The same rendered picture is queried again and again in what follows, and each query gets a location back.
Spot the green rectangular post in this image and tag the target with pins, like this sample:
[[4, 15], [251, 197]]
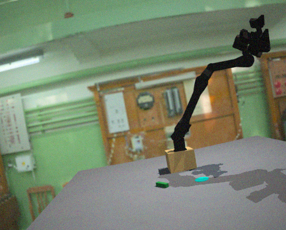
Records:
[[161, 184]]

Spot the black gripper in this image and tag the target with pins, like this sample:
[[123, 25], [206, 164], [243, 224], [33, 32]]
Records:
[[262, 42]]

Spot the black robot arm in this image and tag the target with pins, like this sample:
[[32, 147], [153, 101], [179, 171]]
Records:
[[246, 60]]

